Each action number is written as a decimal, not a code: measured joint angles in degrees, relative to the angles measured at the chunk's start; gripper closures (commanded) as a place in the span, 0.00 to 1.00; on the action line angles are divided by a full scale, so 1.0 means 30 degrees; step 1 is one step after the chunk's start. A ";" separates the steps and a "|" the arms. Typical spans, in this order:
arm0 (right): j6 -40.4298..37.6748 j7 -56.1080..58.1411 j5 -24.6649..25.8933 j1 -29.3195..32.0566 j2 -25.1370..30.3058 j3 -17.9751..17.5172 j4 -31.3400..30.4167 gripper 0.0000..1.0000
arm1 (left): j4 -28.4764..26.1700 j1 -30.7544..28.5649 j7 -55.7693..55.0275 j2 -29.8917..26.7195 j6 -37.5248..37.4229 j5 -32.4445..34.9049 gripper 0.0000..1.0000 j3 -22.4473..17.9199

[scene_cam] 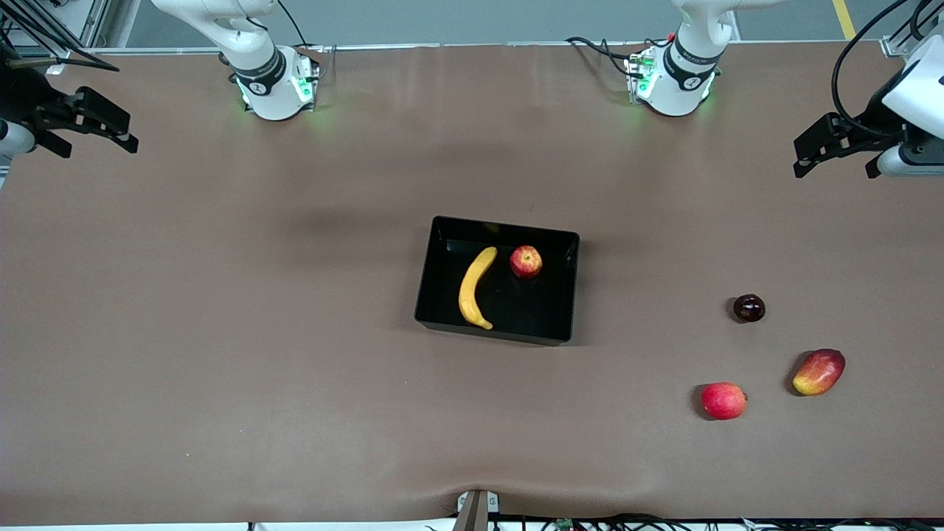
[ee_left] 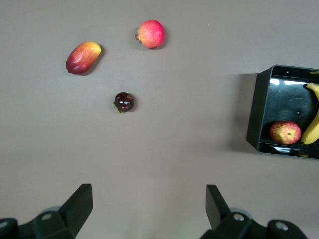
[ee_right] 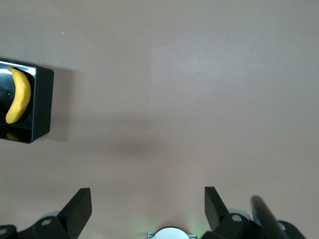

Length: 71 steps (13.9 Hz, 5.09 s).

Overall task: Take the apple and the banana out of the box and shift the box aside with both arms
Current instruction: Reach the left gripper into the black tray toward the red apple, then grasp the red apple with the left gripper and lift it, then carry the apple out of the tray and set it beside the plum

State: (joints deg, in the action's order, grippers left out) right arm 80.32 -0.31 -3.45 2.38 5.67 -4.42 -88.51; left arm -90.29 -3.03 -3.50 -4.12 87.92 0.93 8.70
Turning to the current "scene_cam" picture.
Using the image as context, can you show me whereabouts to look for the red yellow apple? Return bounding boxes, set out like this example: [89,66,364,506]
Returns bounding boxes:
[510,245,544,280]

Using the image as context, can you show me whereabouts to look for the black rectangular plastic tray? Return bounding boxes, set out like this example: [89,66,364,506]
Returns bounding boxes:
[414,215,580,346]

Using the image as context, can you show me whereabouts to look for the yellow banana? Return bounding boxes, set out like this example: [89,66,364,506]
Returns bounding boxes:
[458,246,499,331]

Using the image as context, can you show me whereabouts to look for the dark purple plum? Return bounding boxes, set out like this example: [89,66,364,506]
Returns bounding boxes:
[732,294,767,324]

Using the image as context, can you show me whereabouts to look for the red yellow mango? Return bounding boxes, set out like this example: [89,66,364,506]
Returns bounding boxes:
[792,348,847,398]

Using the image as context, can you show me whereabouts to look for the red pomegranate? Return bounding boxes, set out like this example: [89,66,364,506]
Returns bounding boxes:
[700,381,749,422]

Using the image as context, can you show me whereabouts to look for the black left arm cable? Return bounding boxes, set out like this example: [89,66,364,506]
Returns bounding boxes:
[831,0,944,138]

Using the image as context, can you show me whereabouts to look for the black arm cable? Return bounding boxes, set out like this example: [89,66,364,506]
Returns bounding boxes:
[831,0,944,138]
[276,0,312,48]

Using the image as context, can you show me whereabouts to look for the aluminium frame with struts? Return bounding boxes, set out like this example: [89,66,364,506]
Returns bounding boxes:
[0,0,120,73]

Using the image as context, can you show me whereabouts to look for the aluminium table edge rail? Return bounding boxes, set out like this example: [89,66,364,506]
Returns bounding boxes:
[881,29,944,61]

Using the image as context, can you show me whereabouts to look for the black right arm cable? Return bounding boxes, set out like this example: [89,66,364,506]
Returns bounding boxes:
[276,0,312,48]

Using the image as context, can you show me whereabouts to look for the black cables at arm base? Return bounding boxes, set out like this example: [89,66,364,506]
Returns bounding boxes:
[566,35,669,79]

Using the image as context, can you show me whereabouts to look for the metal table edge bracket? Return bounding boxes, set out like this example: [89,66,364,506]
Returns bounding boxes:
[456,488,501,531]

